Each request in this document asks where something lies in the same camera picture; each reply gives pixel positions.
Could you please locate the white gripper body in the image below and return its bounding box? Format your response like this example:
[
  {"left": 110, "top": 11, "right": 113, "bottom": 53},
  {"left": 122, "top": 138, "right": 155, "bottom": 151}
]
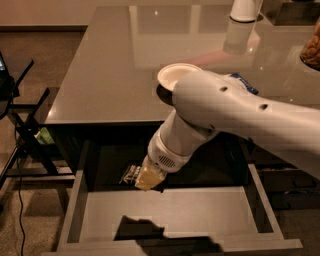
[{"left": 148, "top": 130, "right": 194, "bottom": 173}]

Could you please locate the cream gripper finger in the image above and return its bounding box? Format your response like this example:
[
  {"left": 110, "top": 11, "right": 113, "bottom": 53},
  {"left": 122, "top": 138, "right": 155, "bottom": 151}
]
[{"left": 135, "top": 156, "right": 167, "bottom": 191}]

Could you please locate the black chocolate rxbar wrapper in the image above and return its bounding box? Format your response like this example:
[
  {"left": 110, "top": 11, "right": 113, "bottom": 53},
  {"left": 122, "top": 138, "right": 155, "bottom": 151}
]
[{"left": 119, "top": 165, "right": 141, "bottom": 185}]

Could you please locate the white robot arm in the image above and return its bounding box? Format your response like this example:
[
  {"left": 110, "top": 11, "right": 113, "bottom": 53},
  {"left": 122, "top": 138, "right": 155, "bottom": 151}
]
[{"left": 135, "top": 66, "right": 320, "bottom": 191}]

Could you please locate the open grey top drawer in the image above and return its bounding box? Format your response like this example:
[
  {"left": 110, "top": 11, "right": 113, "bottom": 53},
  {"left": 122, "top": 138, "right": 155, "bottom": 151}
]
[{"left": 57, "top": 139, "right": 302, "bottom": 256}]

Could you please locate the blue rxbar wrapper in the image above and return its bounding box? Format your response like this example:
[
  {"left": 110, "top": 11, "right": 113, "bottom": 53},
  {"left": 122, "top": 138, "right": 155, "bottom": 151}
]
[{"left": 229, "top": 73, "right": 259, "bottom": 95}]

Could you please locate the white paper bowl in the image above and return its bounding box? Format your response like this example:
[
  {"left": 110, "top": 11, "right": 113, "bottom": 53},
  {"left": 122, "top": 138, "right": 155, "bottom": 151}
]
[{"left": 157, "top": 63, "right": 201, "bottom": 92}]

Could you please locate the green packet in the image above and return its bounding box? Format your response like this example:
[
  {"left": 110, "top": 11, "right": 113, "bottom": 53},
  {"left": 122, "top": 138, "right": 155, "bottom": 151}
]
[{"left": 35, "top": 127, "right": 54, "bottom": 145}]

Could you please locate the black folding stand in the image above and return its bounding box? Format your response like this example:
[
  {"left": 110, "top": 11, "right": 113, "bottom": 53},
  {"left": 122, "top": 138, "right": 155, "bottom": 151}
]
[{"left": 0, "top": 52, "right": 73, "bottom": 185}]

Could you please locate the white cylindrical container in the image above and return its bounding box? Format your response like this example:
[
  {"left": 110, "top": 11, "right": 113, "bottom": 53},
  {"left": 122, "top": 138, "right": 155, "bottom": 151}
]
[{"left": 230, "top": 0, "right": 263, "bottom": 23}]

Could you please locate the jar of nuts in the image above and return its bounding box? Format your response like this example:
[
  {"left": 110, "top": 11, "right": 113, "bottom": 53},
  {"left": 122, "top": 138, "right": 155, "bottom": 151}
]
[{"left": 300, "top": 19, "right": 320, "bottom": 70}]

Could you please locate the black cable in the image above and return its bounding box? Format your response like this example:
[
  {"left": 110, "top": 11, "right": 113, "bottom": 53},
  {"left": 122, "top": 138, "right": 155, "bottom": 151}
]
[{"left": 11, "top": 93, "right": 27, "bottom": 256}]

